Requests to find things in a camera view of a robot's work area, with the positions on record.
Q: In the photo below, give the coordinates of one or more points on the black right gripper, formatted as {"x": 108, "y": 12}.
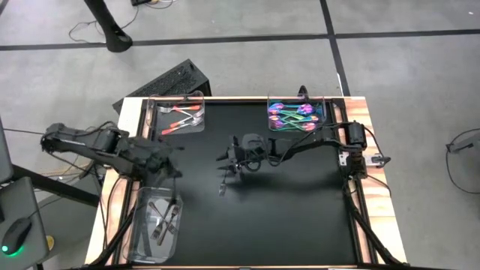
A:
{"x": 251, "y": 150}

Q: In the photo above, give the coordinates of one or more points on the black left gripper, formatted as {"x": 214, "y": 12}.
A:
{"x": 159, "y": 161}

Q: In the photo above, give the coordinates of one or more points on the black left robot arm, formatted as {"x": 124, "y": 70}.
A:
{"x": 82, "y": 142}

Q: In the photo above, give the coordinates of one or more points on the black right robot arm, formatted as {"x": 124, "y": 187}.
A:
{"x": 322, "y": 138}

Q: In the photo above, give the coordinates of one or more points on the clear plastic bin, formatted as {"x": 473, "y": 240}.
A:
{"x": 157, "y": 123}
{"x": 322, "y": 101}
{"x": 138, "y": 210}

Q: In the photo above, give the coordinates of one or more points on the black computer case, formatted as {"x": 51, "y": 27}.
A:
{"x": 172, "y": 80}

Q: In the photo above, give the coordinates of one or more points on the black desk beam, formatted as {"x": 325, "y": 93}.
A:
{"x": 56, "y": 185}

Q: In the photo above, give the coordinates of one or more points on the black stand leg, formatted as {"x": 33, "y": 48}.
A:
{"x": 112, "y": 33}

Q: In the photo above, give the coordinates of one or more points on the yellow floor disc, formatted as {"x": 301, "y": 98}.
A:
{"x": 50, "y": 243}

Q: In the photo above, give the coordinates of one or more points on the black power strip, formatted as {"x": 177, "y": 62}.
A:
{"x": 139, "y": 2}

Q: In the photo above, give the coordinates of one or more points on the grey computer monitor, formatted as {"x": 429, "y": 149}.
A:
{"x": 3, "y": 157}

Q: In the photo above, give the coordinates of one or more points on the black computer mouse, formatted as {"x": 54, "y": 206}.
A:
{"x": 17, "y": 234}

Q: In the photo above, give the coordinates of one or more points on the grey floor stand foot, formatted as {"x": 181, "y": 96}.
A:
{"x": 465, "y": 144}

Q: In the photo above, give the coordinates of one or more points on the black table edge mount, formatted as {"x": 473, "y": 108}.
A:
{"x": 303, "y": 92}

